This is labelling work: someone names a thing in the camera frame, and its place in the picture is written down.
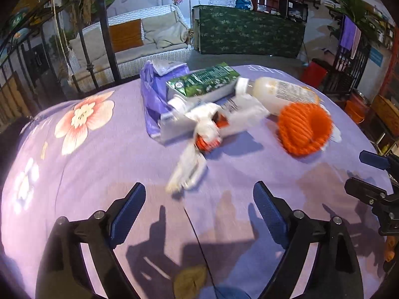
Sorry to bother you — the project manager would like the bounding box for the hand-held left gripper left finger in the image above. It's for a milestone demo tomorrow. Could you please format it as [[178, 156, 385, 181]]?
[[35, 182, 147, 299]]

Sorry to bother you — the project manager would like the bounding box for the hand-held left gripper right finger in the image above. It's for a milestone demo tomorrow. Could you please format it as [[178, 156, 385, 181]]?
[[253, 181, 365, 299]]

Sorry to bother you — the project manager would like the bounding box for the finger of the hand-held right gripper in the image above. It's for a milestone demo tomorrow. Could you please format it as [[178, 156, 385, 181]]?
[[344, 177, 399, 208], [359, 150, 399, 171]]

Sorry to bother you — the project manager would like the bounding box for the white bag with red print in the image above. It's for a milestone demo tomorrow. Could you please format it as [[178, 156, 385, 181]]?
[[165, 103, 231, 194]]

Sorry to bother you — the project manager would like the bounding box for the purple plastic packet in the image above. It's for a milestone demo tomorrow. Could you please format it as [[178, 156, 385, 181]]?
[[140, 61, 200, 144]]

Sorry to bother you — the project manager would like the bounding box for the clear plastic bag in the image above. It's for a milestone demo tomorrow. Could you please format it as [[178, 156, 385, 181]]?
[[223, 96, 272, 131]]

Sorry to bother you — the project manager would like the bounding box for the white plastic bottle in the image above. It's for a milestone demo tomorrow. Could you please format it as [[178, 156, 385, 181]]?
[[235, 77, 320, 116]]

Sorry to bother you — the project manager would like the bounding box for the white tube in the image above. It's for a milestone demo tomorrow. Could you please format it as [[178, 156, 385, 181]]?
[[168, 96, 206, 113]]

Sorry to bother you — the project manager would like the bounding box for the green carton box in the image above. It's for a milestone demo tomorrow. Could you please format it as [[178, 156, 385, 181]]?
[[165, 63, 240, 103]]

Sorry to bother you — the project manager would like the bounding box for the person's right hand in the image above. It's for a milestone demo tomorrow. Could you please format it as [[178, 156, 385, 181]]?
[[384, 236, 399, 262]]

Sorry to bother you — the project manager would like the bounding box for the orange bucket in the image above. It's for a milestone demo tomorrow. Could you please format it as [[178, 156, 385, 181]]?
[[344, 100, 365, 123]]

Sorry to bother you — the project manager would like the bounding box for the orange patterned case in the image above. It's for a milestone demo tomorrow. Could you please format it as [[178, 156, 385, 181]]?
[[371, 95, 399, 128]]

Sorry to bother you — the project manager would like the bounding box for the purple floral blanket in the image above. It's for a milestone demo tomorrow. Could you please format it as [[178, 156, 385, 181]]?
[[0, 64, 393, 299]]

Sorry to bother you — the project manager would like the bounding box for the pink basin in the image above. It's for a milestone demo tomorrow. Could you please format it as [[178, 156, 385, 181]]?
[[349, 90, 371, 106]]

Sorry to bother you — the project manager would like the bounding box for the black metal rack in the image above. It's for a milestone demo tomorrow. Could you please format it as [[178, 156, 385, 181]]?
[[322, 34, 371, 94]]

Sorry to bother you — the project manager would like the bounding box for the pink towel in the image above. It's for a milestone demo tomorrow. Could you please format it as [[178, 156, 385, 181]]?
[[351, 29, 362, 60]]

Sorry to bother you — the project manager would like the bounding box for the purple towel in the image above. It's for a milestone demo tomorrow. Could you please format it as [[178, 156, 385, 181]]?
[[339, 15, 359, 50]]

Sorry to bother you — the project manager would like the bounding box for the white wicker sofa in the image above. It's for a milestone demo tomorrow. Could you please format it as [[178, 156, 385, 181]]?
[[67, 4, 195, 84]]

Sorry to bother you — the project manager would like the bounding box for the green potted plant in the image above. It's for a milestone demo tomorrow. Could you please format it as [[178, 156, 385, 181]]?
[[322, 0, 387, 38]]

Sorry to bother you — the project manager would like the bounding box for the black display box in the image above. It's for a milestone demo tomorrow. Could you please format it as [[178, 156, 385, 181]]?
[[279, 0, 309, 22]]

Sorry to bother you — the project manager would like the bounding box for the flat grey cushion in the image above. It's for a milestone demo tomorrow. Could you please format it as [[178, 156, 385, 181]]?
[[69, 29, 113, 69]]

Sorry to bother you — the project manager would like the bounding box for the green patterned cloth table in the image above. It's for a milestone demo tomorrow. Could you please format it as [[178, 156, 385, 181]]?
[[192, 4, 306, 58]]

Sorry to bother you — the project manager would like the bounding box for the orange cushion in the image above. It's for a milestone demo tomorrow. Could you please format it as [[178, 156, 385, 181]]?
[[108, 19, 143, 52]]

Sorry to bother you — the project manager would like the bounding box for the large grey cushion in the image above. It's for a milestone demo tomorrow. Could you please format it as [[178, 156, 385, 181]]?
[[142, 12, 189, 49]]

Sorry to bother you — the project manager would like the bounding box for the banana plant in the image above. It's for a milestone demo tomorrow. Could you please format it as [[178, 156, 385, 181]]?
[[62, 0, 116, 32]]

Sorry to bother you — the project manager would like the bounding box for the black iron bed frame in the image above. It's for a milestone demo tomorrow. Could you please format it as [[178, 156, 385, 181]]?
[[0, 0, 125, 131]]

